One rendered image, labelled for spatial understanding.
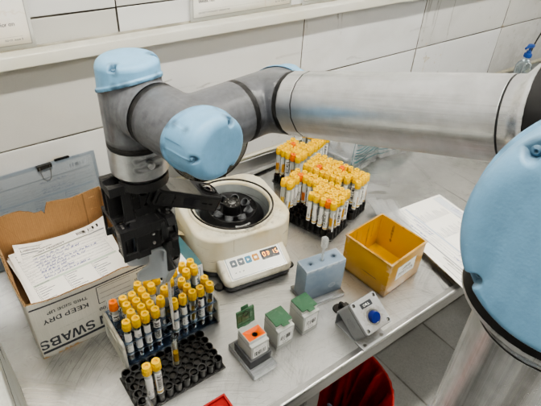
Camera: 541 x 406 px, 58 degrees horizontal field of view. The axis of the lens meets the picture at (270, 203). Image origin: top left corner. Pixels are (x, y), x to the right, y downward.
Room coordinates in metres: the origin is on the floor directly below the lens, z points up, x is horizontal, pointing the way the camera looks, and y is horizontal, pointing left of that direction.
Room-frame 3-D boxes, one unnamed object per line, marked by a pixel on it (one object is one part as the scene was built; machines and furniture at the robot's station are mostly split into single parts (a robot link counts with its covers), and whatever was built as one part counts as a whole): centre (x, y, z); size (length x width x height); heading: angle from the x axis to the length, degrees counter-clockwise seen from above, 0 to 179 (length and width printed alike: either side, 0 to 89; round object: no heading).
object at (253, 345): (0.58, 0.02, 0.92); 0.05 x 0.04 x 0.06; 39
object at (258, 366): (0.58, 0.02, 0.89); 0.09 x 0.05 x 0.04; 39
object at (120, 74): (0.53, 0.17, 1.43); 0.09 x 0.08 x 0.11; 49
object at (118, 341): (0.64, 0.20, 0.91); 0.20 x 0.10 x 0.07; 128
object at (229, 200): (0.93, 0.09, 0.97); 0.15 x 0.15 x 0.07
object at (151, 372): (0.54, 0.16, 0.93); 0.17 x 0.09 x 0.11; 129
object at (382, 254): (0.86, -0.27, 0.93); 0.13 x 0.13 x 0.10; 43
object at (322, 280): (0.77, -0.12, 0.92); 0.10 x 0.07 x 0.10; 120
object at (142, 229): (0.53, 0.18, 1.27); 0.09 x 0.08 x 0.12; 127
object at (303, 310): (0.67, -0.08, 0.91); 0.05 x 0.04 x 0.07; 38
